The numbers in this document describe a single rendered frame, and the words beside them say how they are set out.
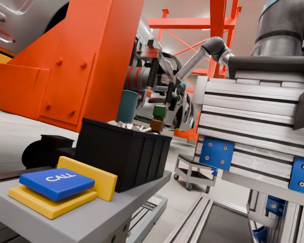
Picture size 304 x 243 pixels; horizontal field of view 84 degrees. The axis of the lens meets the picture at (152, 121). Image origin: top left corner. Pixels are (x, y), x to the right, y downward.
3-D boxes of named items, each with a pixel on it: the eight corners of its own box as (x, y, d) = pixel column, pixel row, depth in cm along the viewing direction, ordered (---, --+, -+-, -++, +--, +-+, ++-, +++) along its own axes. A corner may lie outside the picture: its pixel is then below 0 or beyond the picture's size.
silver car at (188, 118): (157, 127, 862) (164, 97, 868) (193, 135, 797) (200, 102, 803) (93, 110, 398) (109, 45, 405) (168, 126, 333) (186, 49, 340)
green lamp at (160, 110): (155, 116, 62) (158, 106, 62) (165, 119, 60) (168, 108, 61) (151, 115, 58) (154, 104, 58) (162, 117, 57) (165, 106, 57)
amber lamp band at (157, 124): (152, 130, 62) (154, 119, 62) (162, 132, 60) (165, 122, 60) (148, 129, 58) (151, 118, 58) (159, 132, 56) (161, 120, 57)
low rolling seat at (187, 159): (172, 178, 224) (177, 153, 226) (196, 182, 232) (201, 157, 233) (185, 191, 182) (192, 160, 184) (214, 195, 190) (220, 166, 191)
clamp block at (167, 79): (162, 83, 118) (163, 75, 118) (174, 85, 115) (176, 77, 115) (159, 80, 113) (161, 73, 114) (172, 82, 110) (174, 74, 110)
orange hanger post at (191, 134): (174, 135, 476) (193, 52, 486) (199, 141, 452) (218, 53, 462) (172, 135, 461) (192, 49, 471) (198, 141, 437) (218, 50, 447)
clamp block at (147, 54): (144, 61, 86) (146, 51, 86) (160, 62, 83) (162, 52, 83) (140, 56, 82) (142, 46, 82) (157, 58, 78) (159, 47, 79)
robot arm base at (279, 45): (294, 84, 54) (299, 54, 55) (313, 62, 41) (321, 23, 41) (241, 80, 61) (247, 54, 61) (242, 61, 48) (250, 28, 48)
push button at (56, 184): (60, 179, 29) (63, 166, 29) (92, 194, 26) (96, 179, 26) (15, 190, 22) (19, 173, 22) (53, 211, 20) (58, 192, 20)
